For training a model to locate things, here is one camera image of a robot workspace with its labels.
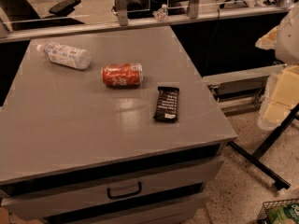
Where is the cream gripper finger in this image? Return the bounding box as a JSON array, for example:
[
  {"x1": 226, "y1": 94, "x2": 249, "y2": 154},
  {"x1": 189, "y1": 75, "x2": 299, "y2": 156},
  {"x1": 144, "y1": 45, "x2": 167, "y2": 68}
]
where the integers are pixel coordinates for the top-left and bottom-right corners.
[{"x1": 257, "y1": 65, "x2": 299, "y2": 131}]

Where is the red coke can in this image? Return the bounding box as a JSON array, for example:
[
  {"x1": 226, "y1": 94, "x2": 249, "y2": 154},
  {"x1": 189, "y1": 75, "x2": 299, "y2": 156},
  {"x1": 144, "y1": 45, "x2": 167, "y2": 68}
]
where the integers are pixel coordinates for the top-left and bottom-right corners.
[{"x1": 101, "y1": 63, "x2": 143, "y2": 86}]

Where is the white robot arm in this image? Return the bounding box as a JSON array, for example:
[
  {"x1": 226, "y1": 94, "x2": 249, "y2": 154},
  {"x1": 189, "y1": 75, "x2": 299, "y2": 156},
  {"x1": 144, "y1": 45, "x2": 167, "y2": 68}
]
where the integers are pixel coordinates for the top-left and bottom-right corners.
[{"x1": 255, "y1": 4, "x2": 299, "y2": 131}]

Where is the black metal floor stand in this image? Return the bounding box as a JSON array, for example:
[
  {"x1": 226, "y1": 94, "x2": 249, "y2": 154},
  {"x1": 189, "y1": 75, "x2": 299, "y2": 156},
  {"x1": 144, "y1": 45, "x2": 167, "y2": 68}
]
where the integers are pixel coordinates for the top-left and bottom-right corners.
[{"x1": 227, "y1": 105, "x2": 299, "y2": 191}]

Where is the black snack bar wrapper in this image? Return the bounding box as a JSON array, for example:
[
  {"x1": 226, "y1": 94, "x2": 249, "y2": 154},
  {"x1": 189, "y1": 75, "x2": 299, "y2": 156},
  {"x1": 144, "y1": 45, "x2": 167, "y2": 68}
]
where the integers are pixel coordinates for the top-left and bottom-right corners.
[{"x1": 153, "y1": 86, "x2": 179, "y2": 121}]

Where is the green package in basket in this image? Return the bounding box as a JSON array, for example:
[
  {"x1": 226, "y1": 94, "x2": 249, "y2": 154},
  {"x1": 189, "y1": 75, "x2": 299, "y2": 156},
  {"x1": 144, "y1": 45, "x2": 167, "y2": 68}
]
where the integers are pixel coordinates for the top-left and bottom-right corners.
[{"x1": 266, "y1": 203, "x2": 299, "y2": 224}]

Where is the small bottle on ledge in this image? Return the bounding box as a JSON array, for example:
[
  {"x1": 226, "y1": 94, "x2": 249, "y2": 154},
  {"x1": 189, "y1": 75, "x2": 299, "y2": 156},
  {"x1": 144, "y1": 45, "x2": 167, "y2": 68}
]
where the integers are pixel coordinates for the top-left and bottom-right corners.
[{"x1": 152, "y1": 4, "x2": 168, "y2": 21}]

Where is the metal railing ledge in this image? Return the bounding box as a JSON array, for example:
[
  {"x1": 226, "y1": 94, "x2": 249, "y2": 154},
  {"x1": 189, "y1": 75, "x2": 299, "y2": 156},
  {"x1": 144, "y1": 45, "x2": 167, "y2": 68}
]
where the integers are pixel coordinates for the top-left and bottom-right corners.
[{"x1": 0, "y1": 0, "x2": 295, "y2": 43}]

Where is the clear plastic water bottle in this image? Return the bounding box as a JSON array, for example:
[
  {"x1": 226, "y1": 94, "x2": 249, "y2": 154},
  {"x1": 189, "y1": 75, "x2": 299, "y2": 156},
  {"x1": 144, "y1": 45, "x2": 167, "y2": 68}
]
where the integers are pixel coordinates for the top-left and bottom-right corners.
[{"x1": 36, "y1": 42, "x2": 91, "y2": 70}]

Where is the grey drawer cabinet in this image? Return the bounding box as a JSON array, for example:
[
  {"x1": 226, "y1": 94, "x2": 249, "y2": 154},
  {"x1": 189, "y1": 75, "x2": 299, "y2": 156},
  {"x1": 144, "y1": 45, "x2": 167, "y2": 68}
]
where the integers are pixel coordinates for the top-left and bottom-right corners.
[{"x1": 0, "y1": 27, "x2": 235, "y2": 224}]

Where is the black office chair left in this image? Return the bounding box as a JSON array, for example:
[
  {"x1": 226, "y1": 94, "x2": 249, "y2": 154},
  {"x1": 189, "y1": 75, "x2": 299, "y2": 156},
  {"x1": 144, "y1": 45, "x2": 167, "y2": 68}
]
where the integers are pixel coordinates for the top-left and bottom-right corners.
[{"x1": 0, "y1": 0, "x2": 81, "y2": 31}]

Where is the wire basket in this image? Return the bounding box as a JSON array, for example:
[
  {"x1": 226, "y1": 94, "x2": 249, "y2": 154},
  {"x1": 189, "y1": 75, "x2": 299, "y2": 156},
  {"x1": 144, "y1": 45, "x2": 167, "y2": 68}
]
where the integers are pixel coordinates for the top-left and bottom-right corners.
[{"x1": 256, "y1": 198, "x2": 299, "y2": 224}]

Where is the black drawer handle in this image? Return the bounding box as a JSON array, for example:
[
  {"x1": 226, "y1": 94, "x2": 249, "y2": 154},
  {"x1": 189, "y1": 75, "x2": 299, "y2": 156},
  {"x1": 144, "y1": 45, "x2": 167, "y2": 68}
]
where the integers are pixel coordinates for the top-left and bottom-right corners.
[{"x1": 107, "y1": 181, "x2": 142, "y2": 200}]

